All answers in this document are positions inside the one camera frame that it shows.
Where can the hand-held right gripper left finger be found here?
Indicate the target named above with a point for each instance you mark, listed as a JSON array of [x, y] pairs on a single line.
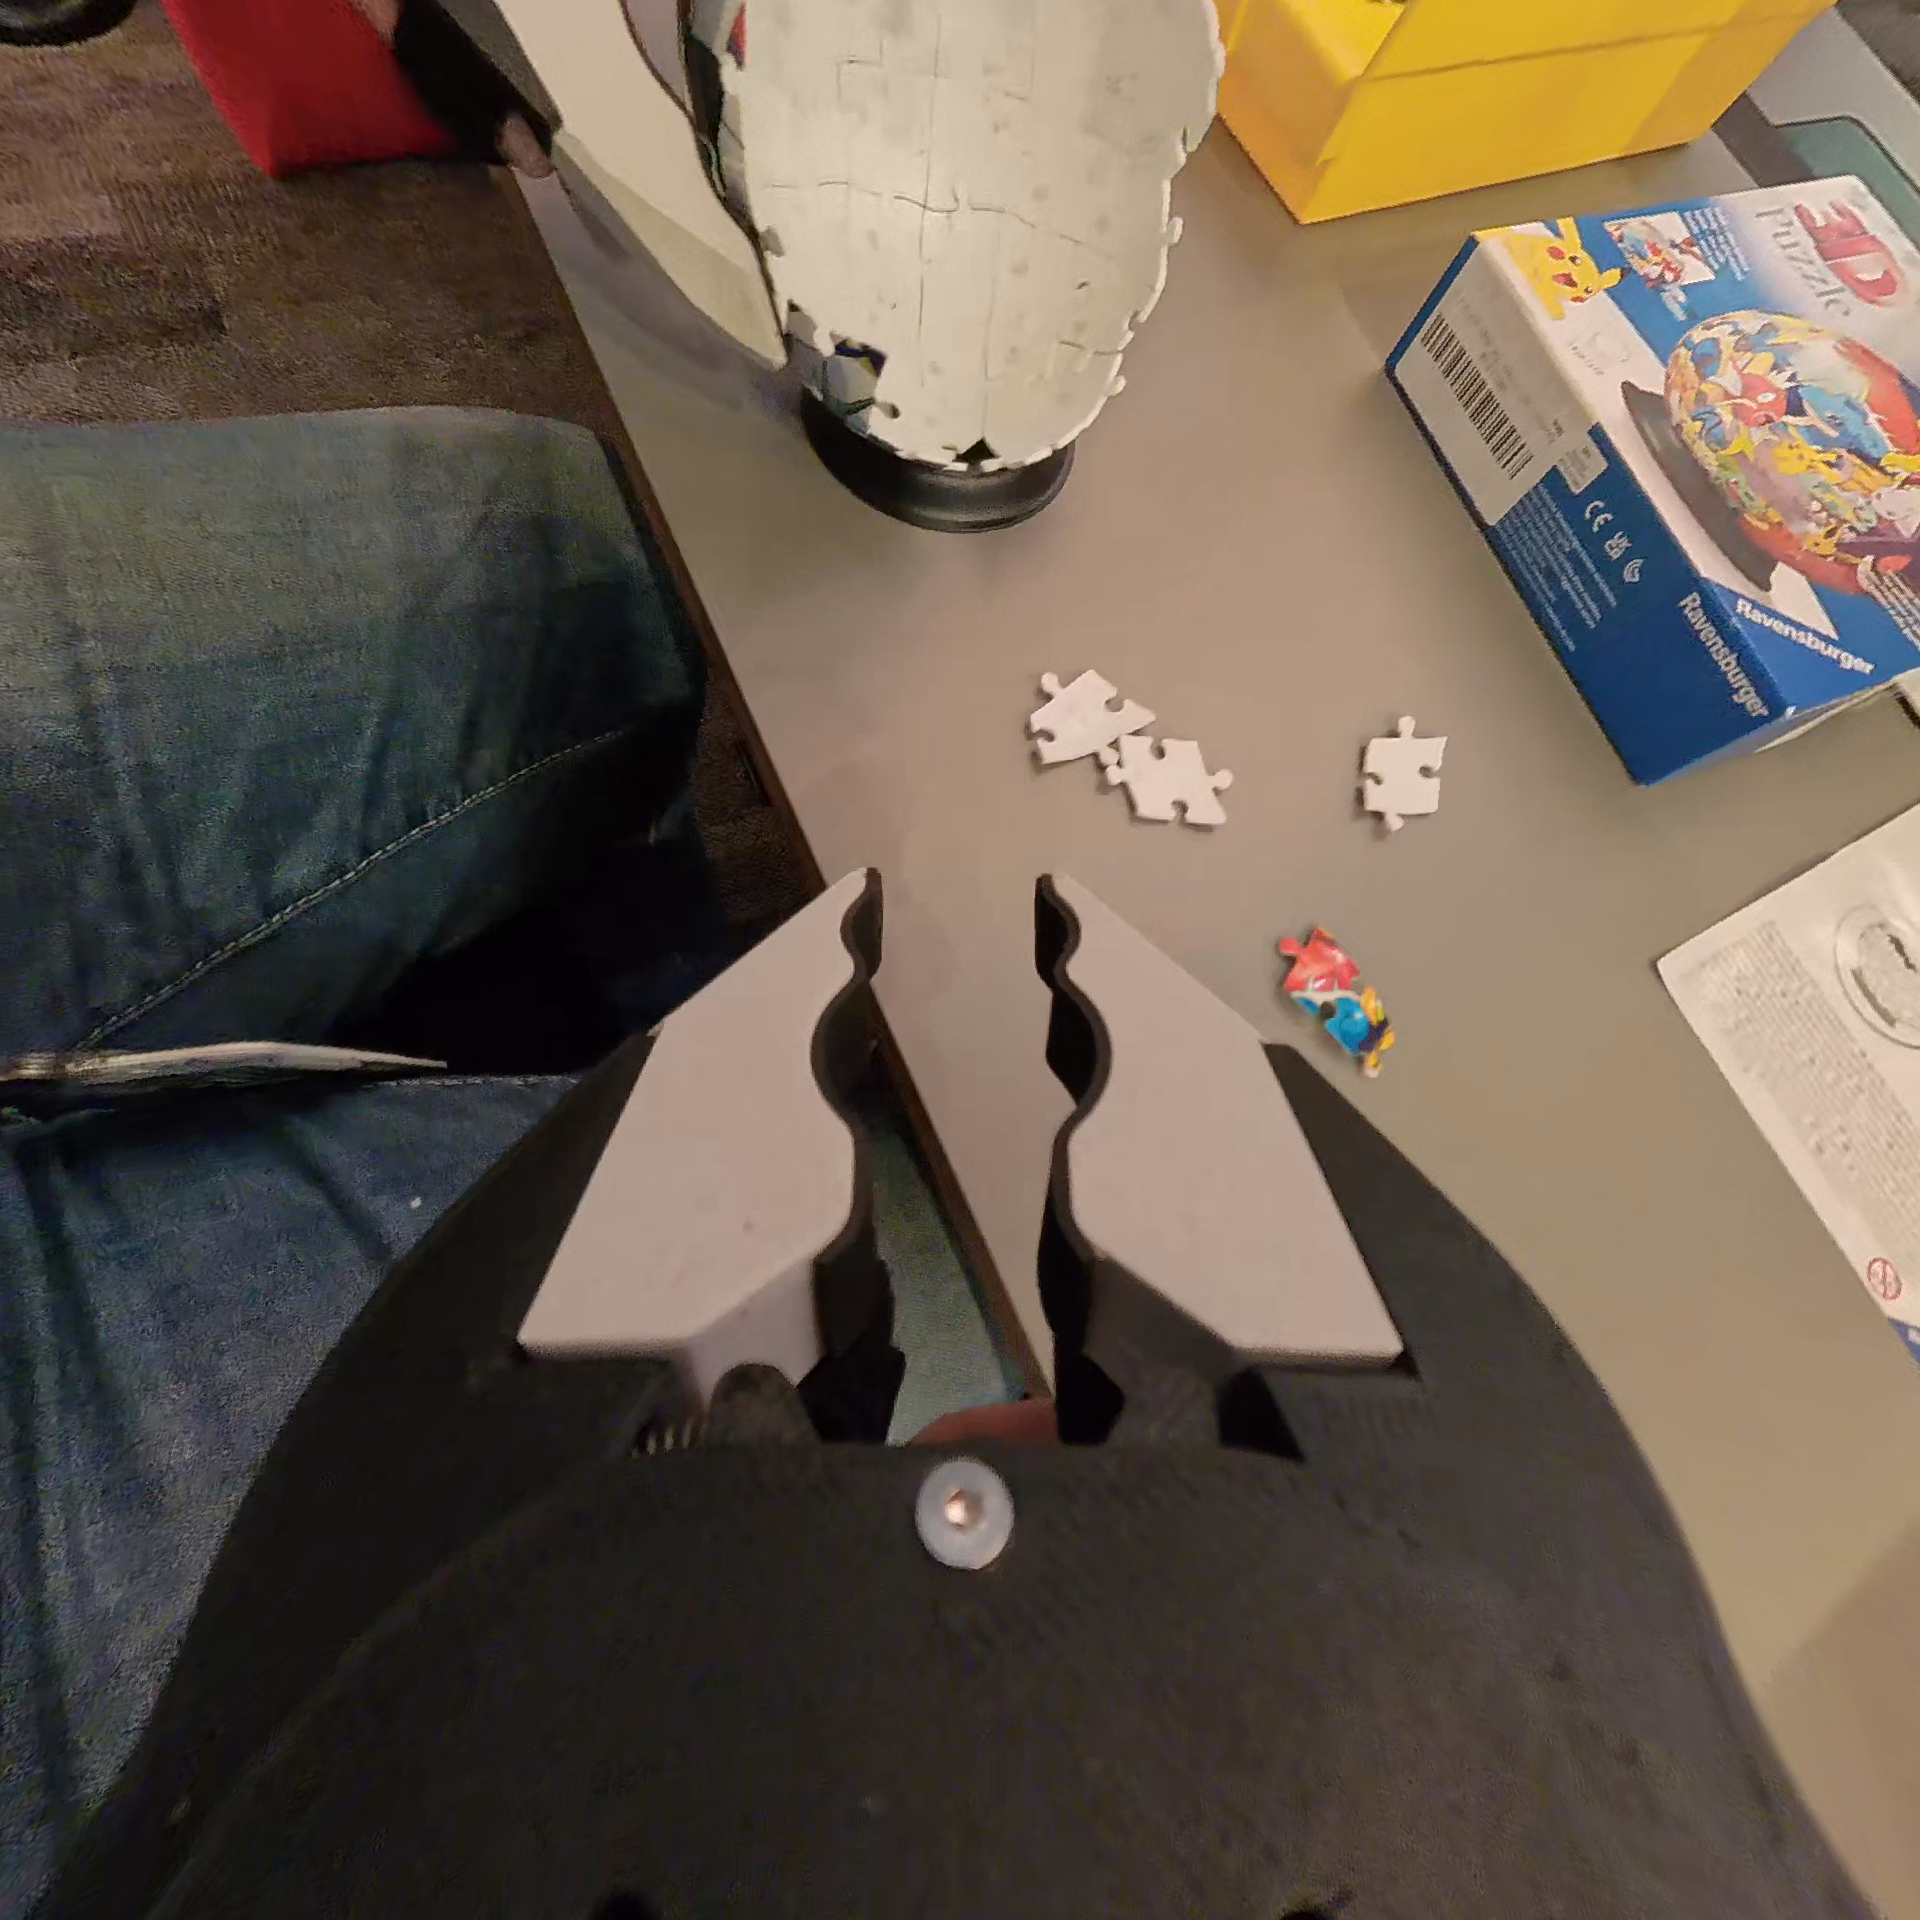
[[705, 1184]]

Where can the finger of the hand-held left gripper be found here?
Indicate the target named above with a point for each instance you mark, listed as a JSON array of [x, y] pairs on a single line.
[[646, 182]]

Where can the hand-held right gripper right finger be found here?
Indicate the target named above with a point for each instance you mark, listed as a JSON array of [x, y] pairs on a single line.
[[1215, 1214]]

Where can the colourful puzzle ball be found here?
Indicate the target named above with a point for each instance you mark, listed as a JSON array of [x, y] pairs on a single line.
[[974, 225]]

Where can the squarish white puzzle piece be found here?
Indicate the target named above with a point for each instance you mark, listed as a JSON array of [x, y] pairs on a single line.
[[1172, 782]]

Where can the black ball stand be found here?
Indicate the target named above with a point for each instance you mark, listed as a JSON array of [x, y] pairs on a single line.
[[961, 503]]

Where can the colourful single puzzle piece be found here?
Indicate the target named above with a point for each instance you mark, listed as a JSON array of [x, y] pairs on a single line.
[[1335, 990]]

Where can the wedge-shaped white puzzle piece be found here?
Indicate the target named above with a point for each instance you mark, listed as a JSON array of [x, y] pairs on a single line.
[[1079, 720]]

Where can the blue white puzzle box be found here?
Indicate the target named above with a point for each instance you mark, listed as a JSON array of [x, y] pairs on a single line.
[[1590, 494]]

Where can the red box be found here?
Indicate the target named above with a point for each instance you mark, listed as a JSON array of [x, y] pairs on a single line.
[[301, 77]]

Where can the person's blue jeans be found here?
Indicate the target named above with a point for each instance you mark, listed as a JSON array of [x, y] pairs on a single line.
[[301, 676]]

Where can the white instruction leaflet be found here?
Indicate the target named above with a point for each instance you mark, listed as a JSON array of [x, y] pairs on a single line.
[[1799, 1049]]

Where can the yellow plastic tray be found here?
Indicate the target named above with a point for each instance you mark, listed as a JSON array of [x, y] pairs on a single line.
[[1500, 136]]

